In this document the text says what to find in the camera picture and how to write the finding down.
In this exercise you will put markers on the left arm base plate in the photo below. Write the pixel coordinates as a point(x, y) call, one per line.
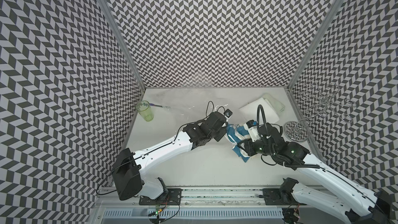
point(173, 197)

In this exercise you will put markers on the green plastic cup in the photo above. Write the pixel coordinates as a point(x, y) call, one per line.
point(144, 109)

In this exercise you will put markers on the aluminium frame rail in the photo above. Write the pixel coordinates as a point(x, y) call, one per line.
point(248, 196)

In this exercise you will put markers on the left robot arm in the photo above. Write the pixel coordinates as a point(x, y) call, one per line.
point(130, 171)

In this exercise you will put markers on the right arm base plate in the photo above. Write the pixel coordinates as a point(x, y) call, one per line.
point(273, 196)

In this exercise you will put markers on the blue and cream towel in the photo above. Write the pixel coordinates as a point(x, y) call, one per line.
point(241, 142)

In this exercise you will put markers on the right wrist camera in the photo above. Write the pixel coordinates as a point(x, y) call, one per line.
point(251, 127)

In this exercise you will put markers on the purple toothbrush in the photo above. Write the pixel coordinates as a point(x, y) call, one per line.
point(160, 106)

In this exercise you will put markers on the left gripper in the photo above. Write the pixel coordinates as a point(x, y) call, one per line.
point(221, 133)

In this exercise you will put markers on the pale green folded cloth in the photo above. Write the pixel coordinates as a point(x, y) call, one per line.
point(275, 104)

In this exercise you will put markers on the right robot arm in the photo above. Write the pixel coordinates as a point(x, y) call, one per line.
point(345, 200)

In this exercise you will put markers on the clear plastic vacuum bag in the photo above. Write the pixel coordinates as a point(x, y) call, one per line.
point(191, 104)

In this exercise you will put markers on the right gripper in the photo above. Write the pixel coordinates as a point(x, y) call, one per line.
point(248, 145)

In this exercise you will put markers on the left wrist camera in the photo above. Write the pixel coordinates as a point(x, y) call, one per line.
point(228, 114)

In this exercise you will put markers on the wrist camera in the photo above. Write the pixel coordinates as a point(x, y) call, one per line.
point(228, 114)
point(251, 127)

